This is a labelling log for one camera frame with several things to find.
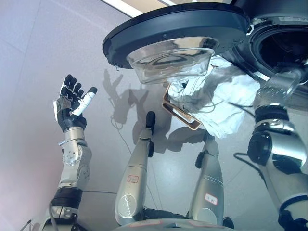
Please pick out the round glass washing machine door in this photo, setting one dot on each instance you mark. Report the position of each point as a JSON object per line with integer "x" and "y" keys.
{"x": 168, "y": 31}

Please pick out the white clothes pile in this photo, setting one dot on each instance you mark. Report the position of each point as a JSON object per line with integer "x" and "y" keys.
{"x": 223, "y": 101}

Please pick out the dark grey washing machine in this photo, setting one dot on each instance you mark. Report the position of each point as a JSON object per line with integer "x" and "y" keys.
{"x": 276, "y": 36}

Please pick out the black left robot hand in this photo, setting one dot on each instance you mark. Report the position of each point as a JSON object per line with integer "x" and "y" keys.
{"x": 69, "y": 108}

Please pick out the brown wicker laundry basket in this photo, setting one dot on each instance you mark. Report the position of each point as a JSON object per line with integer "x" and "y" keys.
{"x": 183, "y": 115}

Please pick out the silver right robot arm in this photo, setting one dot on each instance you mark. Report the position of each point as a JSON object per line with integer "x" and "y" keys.
{"x": 276, "y": 144}

